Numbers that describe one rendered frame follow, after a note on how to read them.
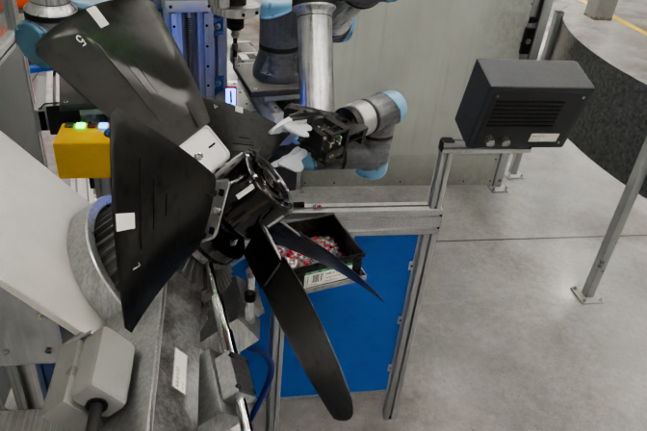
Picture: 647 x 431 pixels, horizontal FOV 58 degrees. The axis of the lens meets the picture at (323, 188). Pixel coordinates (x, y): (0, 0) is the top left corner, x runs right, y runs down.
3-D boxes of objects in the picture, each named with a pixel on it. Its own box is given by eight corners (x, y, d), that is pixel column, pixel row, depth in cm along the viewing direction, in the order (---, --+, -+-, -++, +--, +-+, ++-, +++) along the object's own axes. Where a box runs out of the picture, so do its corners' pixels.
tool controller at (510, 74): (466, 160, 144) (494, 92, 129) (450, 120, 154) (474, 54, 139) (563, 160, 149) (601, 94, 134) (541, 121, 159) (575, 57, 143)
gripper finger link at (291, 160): (281, 177, 108) (318, 152, 112) (260, 162, 111) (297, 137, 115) (283, 189, 110) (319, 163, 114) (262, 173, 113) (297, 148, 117)
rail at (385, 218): (84, 243, 143) (80, 216, 139) (88, 234, 146) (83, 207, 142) (438, 234, 159) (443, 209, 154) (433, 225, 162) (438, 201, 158)
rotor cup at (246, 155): (184, 243, 83) (256, 192, 80) (168, 172, 92) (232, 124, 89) (245, 277, 94) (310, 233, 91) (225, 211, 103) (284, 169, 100)
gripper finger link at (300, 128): (292, 131, 103) (324, 130, 110) (270, 115, 106) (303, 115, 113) (286, 146, 104) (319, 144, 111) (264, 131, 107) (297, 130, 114)
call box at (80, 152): (59, 185, 130) (51, 142, 125) (68, 162, 139) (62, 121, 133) (134, 184, 133) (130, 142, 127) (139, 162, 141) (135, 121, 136)
